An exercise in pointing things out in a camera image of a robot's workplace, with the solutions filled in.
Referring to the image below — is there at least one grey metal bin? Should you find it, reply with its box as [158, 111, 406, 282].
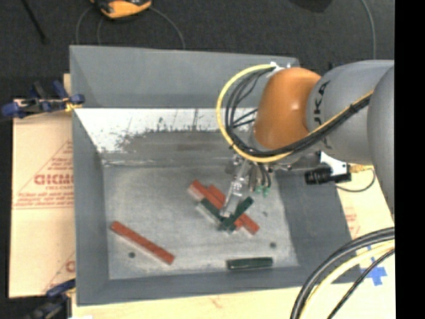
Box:
[68, 45, 353, 306]

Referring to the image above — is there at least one dark green flat block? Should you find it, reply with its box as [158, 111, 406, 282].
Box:
[226, 257, 274, 271]
[216, 195, 255, 233]
[195, 197, 234, 232]

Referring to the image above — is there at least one black cylinder on white bracket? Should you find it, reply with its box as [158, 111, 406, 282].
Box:
[303, 151, 353, 186]

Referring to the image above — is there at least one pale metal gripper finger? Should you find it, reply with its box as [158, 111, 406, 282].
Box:
[220, 181, 240, 219]
[232, 181, 247, 215]

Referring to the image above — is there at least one brown cardboard board, red print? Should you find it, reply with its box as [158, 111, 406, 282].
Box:
[7, 72, 78, 299]

